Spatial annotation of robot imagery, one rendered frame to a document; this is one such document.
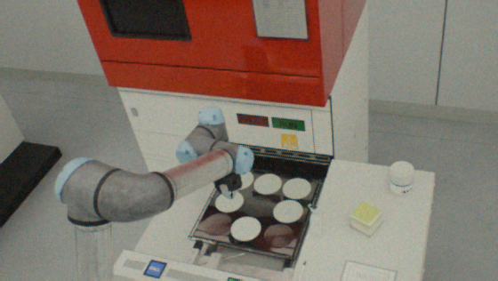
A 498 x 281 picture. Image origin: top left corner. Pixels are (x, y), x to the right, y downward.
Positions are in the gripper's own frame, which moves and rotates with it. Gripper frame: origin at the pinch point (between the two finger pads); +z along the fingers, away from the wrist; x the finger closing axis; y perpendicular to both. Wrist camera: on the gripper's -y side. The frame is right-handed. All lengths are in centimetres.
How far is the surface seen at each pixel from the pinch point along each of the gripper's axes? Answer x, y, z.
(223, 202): 2.1, 6.4, 7.4
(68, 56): 51, 276, 72
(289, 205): -17.5, -6.3, 7.5
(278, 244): -7.7, -19.4, 7.5
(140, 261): 34.4, -10.2, 1.5
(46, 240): 92, 114, 97
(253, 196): -8.5, 3.9, 7.5
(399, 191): -48, -26, -2
